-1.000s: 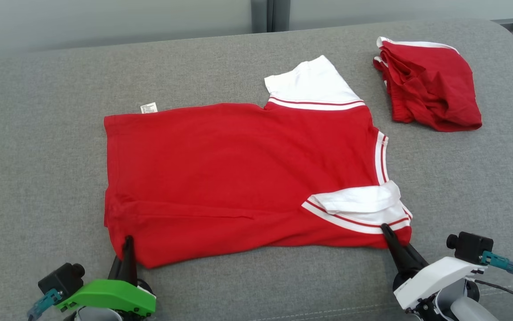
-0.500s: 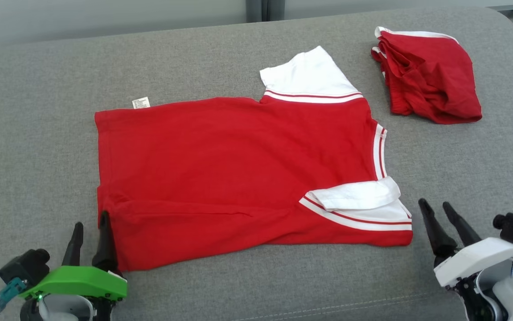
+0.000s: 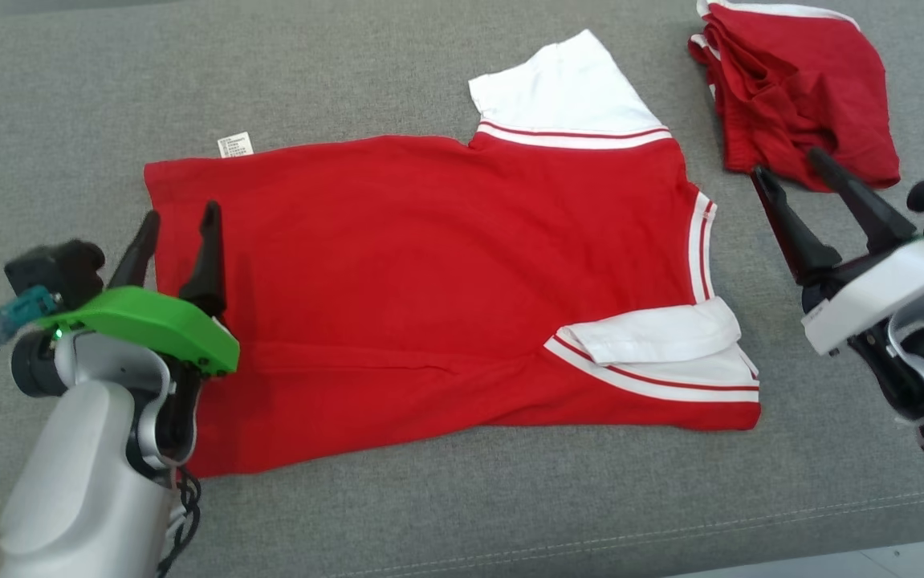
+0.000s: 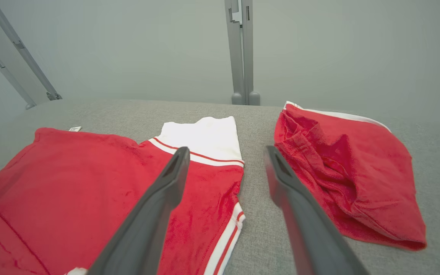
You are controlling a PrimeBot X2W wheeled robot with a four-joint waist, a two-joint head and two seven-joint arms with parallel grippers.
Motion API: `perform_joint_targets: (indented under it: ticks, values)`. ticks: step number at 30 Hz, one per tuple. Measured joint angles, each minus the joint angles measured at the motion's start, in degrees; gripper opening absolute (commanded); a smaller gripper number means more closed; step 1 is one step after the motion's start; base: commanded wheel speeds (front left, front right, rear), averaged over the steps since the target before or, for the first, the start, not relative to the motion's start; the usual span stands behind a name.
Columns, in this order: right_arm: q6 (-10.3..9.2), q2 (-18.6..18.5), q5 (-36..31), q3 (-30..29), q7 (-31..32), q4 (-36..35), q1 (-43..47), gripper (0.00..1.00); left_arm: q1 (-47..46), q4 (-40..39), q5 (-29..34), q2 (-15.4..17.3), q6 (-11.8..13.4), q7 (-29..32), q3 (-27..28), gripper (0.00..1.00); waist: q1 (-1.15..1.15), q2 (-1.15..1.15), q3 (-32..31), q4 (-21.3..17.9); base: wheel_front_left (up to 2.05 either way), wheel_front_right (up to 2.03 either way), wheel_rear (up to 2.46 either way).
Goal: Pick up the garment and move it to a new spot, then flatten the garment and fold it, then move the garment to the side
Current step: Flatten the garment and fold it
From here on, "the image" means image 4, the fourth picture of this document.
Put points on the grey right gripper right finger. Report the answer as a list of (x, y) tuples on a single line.
[(311, 236)]

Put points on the red shorts white trim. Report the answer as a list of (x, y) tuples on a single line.
[(357, 172)]

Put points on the grey double partition post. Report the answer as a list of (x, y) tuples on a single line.
[(33, 65), (236, 57)]

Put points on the red Bulls basketball jersey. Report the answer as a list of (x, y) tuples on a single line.
[(70, 183)]

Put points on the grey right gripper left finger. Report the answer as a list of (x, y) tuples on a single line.
[(143, 229)]

